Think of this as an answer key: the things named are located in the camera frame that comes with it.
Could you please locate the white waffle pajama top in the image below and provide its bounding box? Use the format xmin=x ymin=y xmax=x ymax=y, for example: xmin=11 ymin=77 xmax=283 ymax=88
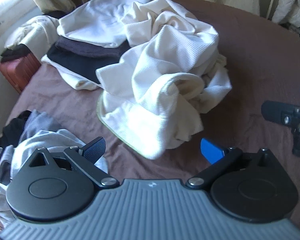
xmin=96 ymin=0 xmax=232 ymax=159

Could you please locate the grey white clothes pile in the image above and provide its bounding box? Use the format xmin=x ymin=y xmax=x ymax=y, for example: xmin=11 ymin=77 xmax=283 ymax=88
xmin=0 ymin=109 xmax=109 ymax=227

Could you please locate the mauve bed sheet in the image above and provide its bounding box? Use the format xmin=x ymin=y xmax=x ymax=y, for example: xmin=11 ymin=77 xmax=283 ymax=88
xmin=10 ymin=0 xmax=300 ymax=228

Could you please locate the folded cream bottom garment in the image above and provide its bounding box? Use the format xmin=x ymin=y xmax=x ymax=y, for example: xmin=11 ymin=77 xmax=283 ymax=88
xmin=41 ymin=54 xmax=102 ymax=91

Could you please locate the folded black garment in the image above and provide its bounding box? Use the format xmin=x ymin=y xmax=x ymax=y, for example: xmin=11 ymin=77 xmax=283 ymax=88
xmin=47 ymin=45 xmax=126 ymax=84

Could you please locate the red suitcase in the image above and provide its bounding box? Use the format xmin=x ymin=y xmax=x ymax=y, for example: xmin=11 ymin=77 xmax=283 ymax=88
xmin=0 ymin=53 xmax=41 ymax=94

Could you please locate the folded dark grey garment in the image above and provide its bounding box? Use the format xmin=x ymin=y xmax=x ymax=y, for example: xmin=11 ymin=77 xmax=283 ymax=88
xmin=55 ymin=36 xmax=130 ymax=59

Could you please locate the cream cloth on suitcase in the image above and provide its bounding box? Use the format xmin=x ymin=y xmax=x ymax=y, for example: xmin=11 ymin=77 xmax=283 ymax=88
xmin=4 ymin=15 xmax=59 ymax=60

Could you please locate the folded white top garment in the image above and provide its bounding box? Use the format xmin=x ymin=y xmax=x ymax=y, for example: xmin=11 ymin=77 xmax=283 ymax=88
xmin=57 ymin=0 xmax=152 ymax=48

